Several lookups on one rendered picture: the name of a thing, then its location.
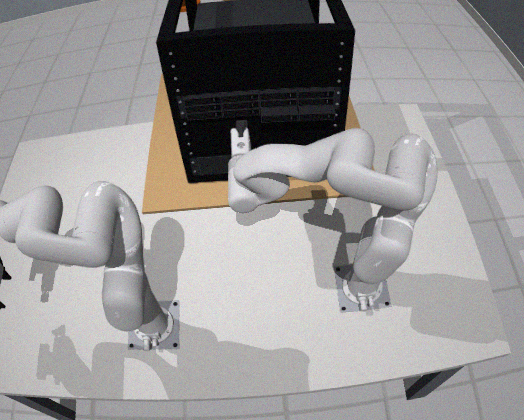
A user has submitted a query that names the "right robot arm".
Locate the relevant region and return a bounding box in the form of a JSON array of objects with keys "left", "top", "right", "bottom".
[{"left": 228, "top": 128, "right": 438, "bottom": 312}]

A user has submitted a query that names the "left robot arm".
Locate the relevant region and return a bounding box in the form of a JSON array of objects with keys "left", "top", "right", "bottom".
[{"left": 0, "top": 181, "right": 174, "bottom": 351}]

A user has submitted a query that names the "black metal rack frame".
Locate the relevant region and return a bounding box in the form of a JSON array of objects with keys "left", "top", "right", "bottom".
[{"left": 156, "top": 0, "right": 355, "bottom": 183}]

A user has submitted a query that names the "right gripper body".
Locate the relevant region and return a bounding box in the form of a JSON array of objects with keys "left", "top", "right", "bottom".
[{"left": 228, "top": 128, "right": 251, "bottom": 165}]

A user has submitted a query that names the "tan flat board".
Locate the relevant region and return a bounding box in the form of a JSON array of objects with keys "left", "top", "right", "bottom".
[{"left": 142, "top": 74, "right": 361, "bottom": 214}]

